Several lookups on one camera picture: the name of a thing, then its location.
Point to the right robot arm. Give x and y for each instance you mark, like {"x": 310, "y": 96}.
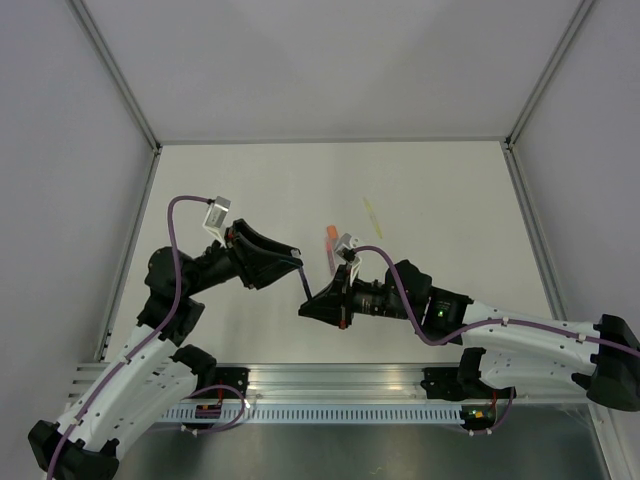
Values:
{"x": 503, "y": 354}

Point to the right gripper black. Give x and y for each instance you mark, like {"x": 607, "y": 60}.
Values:
{"x": 334, "y": 305}

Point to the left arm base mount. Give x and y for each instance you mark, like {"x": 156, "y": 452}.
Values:
{"x": 235, "y": 378}

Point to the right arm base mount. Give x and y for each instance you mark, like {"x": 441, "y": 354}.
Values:
{"x": 447, "y": 383}

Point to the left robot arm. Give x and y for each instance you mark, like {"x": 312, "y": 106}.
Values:
{"x": 156, "y": 368}

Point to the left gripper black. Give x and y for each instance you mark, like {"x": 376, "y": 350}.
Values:
{"x": 258, "y": 273}

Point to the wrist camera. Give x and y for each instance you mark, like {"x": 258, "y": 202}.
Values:
{"x": 214, "y": 220}
{"x": 345, "y": 248}

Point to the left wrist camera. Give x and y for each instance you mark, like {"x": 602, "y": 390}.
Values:
{"x": 214, "y": 220}

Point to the frame post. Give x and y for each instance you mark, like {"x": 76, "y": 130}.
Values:
{"x": 559, "y": 53}
{"x": 84, "y": 18}

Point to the orange highlighter pen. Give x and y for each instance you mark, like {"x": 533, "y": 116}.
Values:
{"x": 332, "y": 238}

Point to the slotted cable duct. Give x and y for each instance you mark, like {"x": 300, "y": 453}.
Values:
{"x": 366, "y": 414}

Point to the right frame post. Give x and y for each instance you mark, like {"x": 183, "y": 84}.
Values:
{"x": 559, "y": 53}

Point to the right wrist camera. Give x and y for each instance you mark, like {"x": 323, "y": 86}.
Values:
{"x": 345, "y": 248}

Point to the left frame post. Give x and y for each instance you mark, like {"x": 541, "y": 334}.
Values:
{"x": 84, "y": 18}

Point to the red pink pen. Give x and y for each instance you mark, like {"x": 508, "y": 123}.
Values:
{"x": 330, "y": 256}

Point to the purple ink refill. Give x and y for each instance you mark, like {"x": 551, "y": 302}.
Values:
{"x": 305, "y": 283}

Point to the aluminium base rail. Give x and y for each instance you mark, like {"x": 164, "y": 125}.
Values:
{"x": 339, "y": 384}

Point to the yellow pen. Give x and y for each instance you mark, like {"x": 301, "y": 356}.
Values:
{"x": 373, "y": 218}

